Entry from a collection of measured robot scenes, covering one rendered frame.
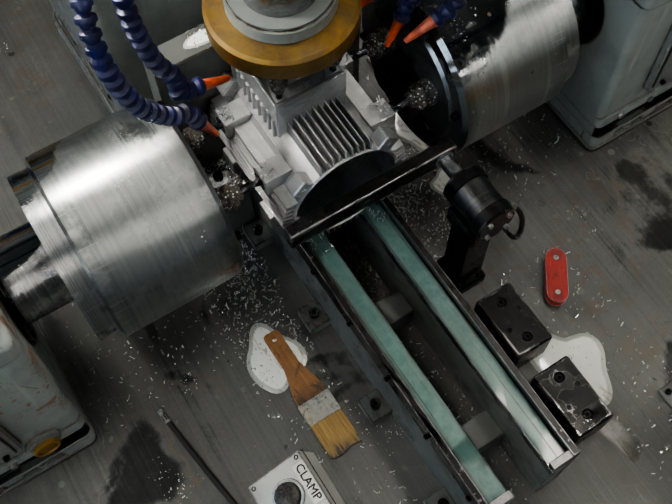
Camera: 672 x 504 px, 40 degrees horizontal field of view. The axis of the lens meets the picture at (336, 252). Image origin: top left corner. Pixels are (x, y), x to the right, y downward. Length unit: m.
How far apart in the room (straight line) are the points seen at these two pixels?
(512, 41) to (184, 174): 0.44
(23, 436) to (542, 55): 0.81
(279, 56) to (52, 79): 0.68
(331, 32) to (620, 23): 0.45
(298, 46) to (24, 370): 0.47
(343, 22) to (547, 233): 0.54
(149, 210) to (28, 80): 0.64
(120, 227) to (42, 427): 0.31
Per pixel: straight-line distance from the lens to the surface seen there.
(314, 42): 1.04
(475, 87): 1.18
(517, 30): 1.21
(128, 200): 1.05
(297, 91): 1.16
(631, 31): 1.32
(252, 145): 1.18
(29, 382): 1.11
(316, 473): 1.01
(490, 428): 1.27
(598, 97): 1.44
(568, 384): 1.29
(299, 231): 1.15
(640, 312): 1.42
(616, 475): 1.33
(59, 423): 1.24
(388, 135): 1.15
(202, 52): 1.17
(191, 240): 1.07
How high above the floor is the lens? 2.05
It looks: 64 degrees down
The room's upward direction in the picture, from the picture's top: 1 degrees counter-clockwise
